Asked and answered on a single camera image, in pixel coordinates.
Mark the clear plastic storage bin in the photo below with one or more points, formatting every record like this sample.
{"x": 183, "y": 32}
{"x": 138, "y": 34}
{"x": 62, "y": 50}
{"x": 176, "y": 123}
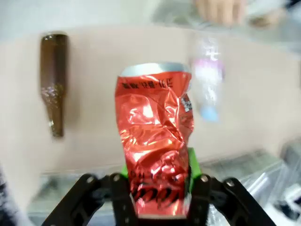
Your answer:
{"x": 249, "y": 179}

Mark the brown glass bottle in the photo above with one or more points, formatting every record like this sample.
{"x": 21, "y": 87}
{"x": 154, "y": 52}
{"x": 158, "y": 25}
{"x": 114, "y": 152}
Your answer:
{"x": 53, "y": 82}

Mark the clear plastic bottle blue cap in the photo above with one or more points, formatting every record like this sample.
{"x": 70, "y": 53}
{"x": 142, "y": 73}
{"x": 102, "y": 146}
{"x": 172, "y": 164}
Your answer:
{"x": 207, "y": 77}

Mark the person's hand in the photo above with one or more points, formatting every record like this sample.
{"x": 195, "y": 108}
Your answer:
{"x": 219, "y": 10}

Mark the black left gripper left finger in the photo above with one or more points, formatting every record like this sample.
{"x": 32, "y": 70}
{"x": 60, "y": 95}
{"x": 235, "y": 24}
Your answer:
{"x": 120, "y": 200}

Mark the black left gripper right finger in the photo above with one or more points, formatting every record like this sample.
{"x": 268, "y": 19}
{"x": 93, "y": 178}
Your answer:
{"x": 200, "y": 195}

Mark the crushed red soda can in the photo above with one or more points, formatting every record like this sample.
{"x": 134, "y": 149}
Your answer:
{"x": 155, "y": 139}

